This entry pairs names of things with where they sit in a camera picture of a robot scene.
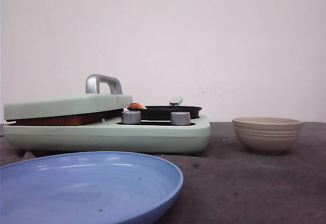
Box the orange shrimp pieces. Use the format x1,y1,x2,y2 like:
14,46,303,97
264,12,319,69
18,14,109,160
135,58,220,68
129,102,147,109

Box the beige ribbed bowl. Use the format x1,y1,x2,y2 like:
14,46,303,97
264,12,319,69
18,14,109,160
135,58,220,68
232,117,303,154

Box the mint green breakfast maker base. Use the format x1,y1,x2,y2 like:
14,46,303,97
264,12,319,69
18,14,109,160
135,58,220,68
3,116,211,154

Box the right silver control knob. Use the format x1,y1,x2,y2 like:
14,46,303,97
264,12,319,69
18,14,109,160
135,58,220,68
170,111,191,126

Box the silver control knob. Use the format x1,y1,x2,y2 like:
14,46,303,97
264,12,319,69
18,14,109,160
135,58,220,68
121,111,142,125
170,111,191,126

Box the left silver control knob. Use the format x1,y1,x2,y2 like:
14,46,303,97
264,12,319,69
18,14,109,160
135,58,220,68
121,111,142,125

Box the blue plate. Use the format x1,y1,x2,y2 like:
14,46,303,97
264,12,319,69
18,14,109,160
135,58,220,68
1,152,183,223

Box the black frying pan green handle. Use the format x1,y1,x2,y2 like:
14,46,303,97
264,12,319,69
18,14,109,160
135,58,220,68
127,97,202,121

